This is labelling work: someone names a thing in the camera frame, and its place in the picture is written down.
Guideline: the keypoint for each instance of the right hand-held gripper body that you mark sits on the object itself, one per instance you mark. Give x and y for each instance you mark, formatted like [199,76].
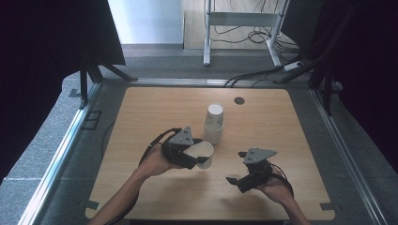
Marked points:
[258,165]

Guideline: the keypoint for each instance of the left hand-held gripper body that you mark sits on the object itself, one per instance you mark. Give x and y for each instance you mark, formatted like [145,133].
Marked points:
[180,139]

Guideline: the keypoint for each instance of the white paper cup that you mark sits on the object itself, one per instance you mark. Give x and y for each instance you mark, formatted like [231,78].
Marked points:
[202,153]
[215,117]
[213,136]

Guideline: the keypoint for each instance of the person's right hand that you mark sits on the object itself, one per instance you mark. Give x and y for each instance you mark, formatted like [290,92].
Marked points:
[277,189]

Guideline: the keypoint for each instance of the person's left hand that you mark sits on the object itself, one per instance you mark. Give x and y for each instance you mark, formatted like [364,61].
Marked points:
[155,164]

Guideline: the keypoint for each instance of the white power strip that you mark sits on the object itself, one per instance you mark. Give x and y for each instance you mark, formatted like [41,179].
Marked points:
[293,66]

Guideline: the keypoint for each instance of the black tripod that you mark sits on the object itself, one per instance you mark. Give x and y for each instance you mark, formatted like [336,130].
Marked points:
[325,78]
[90,73]

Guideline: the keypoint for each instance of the white metal stand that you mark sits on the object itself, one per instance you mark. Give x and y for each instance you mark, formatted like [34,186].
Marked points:
[239,18]

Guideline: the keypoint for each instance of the black curtain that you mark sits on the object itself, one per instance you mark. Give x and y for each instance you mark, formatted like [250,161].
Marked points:
[369,62]
[47,62]

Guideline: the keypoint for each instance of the metal floor rail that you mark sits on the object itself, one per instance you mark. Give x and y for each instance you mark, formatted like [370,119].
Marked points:
[187,82]
[56,162]
[347,156]

